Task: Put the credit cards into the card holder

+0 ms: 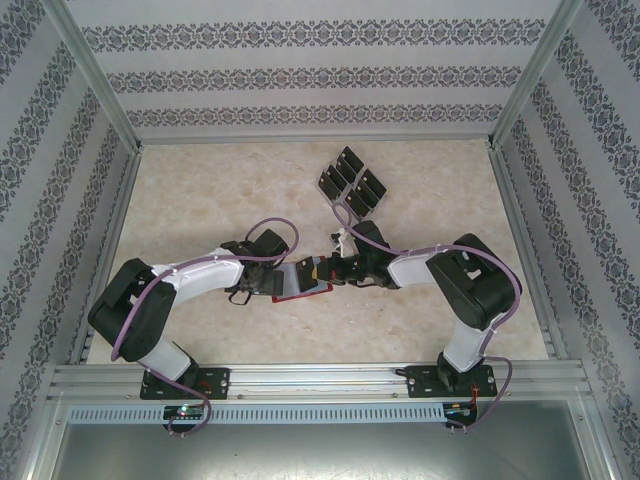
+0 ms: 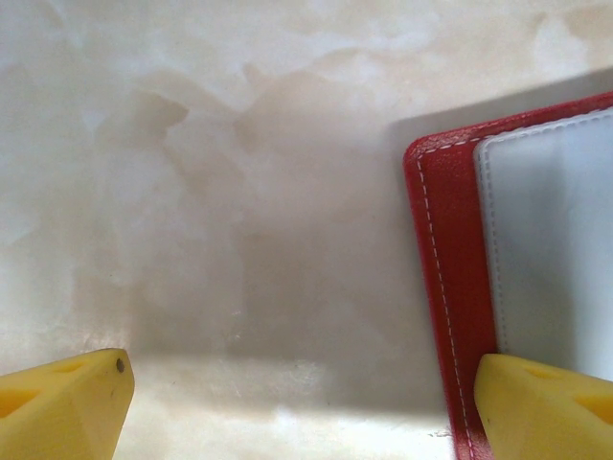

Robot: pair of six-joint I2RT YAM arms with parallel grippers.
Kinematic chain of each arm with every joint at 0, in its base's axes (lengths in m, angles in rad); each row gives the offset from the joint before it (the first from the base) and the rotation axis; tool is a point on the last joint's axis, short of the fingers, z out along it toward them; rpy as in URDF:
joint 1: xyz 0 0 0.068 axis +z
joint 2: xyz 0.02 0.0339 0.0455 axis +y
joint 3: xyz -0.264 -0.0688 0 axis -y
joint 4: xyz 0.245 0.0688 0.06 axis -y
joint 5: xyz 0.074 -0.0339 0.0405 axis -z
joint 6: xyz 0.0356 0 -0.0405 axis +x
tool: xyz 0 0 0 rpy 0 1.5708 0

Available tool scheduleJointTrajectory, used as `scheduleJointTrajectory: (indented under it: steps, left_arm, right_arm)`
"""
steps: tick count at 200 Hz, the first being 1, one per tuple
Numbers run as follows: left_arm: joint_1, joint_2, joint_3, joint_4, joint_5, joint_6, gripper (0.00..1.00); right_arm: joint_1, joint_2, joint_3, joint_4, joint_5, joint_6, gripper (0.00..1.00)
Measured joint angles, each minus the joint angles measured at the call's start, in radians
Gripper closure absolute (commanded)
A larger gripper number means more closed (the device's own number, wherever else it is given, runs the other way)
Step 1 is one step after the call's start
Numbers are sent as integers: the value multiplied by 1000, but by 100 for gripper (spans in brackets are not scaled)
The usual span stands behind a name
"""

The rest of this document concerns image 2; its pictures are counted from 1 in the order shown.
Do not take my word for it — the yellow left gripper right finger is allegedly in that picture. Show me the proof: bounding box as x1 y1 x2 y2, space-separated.
472 353 613 460

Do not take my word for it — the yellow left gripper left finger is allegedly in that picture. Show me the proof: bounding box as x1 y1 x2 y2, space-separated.
0 348 136 460

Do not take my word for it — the red leather card holder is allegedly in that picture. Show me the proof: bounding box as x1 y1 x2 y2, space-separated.
402 90 613 460

